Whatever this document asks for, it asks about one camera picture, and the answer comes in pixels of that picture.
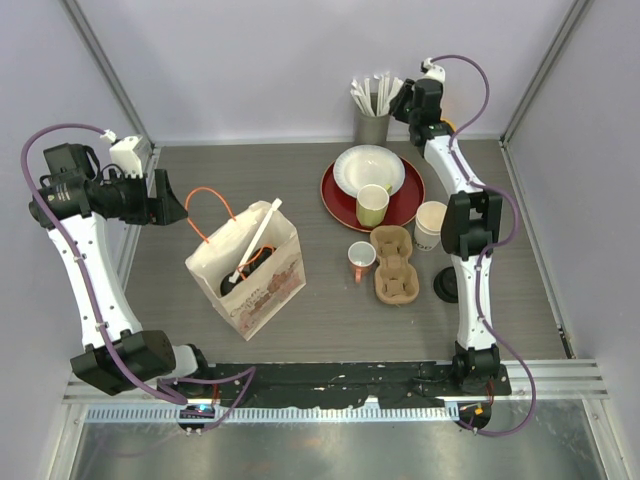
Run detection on black cup lid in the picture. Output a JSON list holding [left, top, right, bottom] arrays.
[[247, 245, 276, 272], [220, 272, 246, 297]]

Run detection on stack of white paper cups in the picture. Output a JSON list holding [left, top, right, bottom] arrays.
[[414, 201, 447, 251]]

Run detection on white straw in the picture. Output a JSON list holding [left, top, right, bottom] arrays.
[[229, 198, 282, 285]]

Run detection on paper takeout bag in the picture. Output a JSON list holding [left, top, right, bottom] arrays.
[[185, 200, 306, 340]]

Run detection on black cup lids stack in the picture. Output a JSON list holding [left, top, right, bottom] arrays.
[[433, 267, 458, 304]]

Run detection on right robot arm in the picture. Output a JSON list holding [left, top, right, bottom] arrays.
[[390, 77, 502, 395]]

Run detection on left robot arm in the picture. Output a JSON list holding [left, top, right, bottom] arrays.
[[29, 135, 213, 399]]

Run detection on orange bowl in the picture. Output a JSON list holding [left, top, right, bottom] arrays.
[[441, 118, 456, 135]]

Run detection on white wrapped straws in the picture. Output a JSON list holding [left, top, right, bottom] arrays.
[[350, 73, 403, 118]]

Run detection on grey straw holder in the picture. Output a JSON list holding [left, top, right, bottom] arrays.
[[353, 109, 390, 147]]

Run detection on white paper plate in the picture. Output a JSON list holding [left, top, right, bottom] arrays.
[[333, 145, 405, 198]]

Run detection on red round tray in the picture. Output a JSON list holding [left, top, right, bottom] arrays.
[[320, 157, 425, 232]]

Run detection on pink mug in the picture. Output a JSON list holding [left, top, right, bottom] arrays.
[[347, 241, 377, 283]]

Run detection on brown cardboard cup carrier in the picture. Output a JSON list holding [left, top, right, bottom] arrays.
[[370, 226, 420, 305]]

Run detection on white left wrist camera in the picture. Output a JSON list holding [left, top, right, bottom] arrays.
[[100, 130, 153, 178]]

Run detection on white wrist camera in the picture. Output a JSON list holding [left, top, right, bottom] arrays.
[[421, 58, 446, 84], [100, 130, 153, 178]]

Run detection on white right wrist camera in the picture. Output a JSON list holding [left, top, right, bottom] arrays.
[[421, 58, 446, 84]]

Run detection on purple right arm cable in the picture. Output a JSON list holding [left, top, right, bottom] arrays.
[[422, 53, 538, 437]]

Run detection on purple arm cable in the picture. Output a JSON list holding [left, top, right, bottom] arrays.
[[20, 123, 259, 459], [422, 53, 538, 437]]

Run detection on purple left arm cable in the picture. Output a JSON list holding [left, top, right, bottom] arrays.
[[20, 123, 259, 459]]

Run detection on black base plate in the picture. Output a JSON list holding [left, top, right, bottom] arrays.
[[154, 359, 514, 409]]

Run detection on aluminium frame rail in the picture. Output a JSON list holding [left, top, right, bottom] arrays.
[[63, 359, 609, 427]]

